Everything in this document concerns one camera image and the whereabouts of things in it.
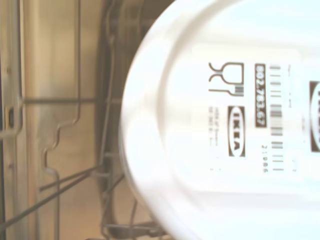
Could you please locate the white wire dish rack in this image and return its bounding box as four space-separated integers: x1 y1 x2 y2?
0 0 176 240

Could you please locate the white IKEA mug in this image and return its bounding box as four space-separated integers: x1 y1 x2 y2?
119 0 320 240

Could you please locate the metal wire dish rack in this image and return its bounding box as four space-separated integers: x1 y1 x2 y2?
0 0 166 240

